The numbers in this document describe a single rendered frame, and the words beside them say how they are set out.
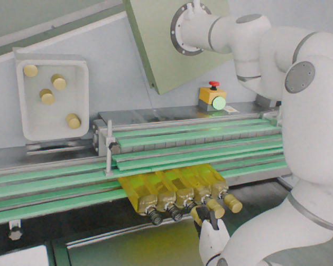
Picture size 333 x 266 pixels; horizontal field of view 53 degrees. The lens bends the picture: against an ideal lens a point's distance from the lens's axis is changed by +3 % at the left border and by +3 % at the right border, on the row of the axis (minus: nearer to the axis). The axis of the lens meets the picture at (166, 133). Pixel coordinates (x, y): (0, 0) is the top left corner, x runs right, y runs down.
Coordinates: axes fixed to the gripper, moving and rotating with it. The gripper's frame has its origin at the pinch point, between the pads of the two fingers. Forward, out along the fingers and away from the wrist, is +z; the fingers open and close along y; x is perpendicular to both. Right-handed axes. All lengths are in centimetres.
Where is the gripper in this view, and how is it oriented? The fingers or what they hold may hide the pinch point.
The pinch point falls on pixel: (202, 219)
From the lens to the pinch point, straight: 87.8
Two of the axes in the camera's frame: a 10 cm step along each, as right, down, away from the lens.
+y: 0.9, -9.1, -4.2
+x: -9.8, 0.0, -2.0
